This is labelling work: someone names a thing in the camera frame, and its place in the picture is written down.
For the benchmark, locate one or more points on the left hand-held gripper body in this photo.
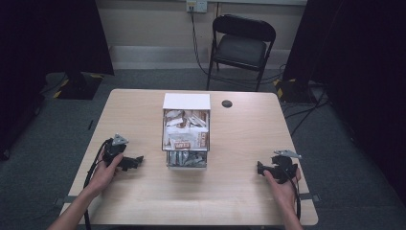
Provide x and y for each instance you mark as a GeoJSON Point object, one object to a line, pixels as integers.
{"type": "Point", "coordinates": [115, 148]}

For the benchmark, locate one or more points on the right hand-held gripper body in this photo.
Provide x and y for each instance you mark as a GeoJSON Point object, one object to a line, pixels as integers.
{"type": "Point", "coordinates": [284, 166]}

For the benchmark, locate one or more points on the person's right hand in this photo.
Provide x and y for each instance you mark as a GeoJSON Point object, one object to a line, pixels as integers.
{"type": "Point", "coordinates": [282, 191]}

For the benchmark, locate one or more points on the person's left hand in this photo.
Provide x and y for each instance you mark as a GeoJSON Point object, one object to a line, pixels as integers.
{"type": "Point", "coordinates": [103, 174]}

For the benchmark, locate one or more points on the small clear drawer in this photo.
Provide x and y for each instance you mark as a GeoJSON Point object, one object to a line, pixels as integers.
{"type": "Point", "coordinates": [186, 159]}

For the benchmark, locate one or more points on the pile of silver sachets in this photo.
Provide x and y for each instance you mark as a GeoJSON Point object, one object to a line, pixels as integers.
{"type": "Point", "coordinates": [186, 158]}

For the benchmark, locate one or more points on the pile of white brown sachets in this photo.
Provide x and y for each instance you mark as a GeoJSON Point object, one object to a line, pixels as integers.
{"type": "Point", "coordinates": [186, 129]}

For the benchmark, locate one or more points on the black table grommet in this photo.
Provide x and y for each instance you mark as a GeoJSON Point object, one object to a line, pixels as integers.
{"type": "Point", "coordinates": [227, 103]}

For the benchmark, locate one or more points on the white drawer box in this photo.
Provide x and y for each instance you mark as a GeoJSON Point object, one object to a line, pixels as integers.
{"type": "Point", "coordinates": [186, 101]}

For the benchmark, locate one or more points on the black stand base striped tape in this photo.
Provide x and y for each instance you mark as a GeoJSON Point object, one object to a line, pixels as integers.
{"type": "Point", "coordinates": [76, 84]}
{"type": "Point", "coordinates": [292, 91]}

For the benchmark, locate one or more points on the black folding chair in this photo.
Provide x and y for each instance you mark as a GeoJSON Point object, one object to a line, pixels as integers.
{"type": "Point", "coordinates": [241, 48]}

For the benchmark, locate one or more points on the black curtain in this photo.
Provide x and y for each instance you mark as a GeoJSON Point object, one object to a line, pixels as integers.
{"type": "Point", "coordinates": [48, 38]}
{"type": "Point", "coordinates": [351, 48]}

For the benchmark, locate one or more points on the white wall socket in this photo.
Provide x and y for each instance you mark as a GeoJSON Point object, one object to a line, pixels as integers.
{"type": "Point", "coordinates": [197, 5]}

